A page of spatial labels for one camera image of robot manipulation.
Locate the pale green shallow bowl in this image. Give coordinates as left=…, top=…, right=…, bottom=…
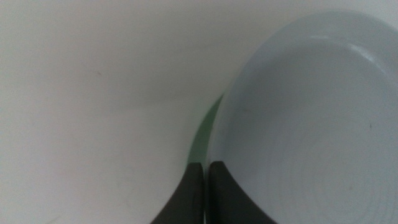
left=186, top=93, right=225, bottom=166

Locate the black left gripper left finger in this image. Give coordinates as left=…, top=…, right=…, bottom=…
left=150, top=162, right=206, bottom=224

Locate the grey shallow bowl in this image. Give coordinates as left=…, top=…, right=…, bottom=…
left=206, top=11, right=398, bottom=224

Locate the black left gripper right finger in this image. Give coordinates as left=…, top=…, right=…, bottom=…
left=205, top=161, right=279, bottom=224

